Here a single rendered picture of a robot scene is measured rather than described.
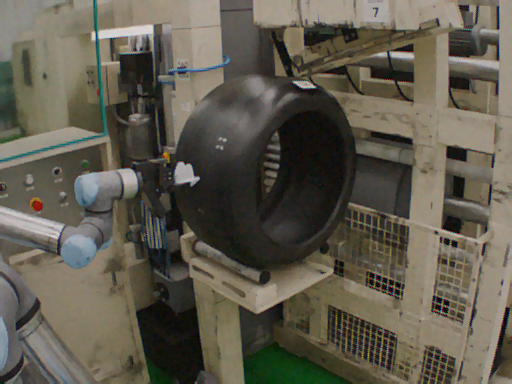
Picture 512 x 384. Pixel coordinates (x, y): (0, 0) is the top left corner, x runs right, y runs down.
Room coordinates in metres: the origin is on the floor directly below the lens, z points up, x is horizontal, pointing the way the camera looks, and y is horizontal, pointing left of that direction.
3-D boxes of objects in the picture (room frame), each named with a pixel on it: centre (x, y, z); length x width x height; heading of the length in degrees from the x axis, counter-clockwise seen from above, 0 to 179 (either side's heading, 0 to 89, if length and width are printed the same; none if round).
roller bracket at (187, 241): (1.78, 0.11, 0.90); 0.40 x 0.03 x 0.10; 131
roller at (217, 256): (1.55, 0.10, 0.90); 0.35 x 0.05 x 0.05; 41
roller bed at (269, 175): (2.06, -0.14, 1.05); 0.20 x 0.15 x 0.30; 41
